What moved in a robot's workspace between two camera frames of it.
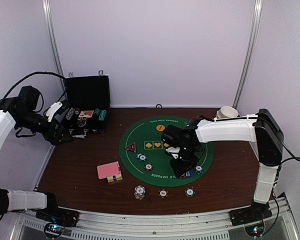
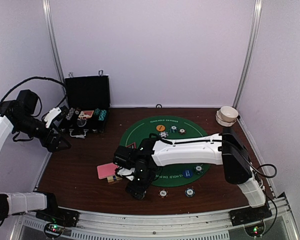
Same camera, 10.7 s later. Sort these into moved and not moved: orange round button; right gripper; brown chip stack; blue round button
Moved: right gripper
Not moved: orange round button; blue round button; brown chip stack
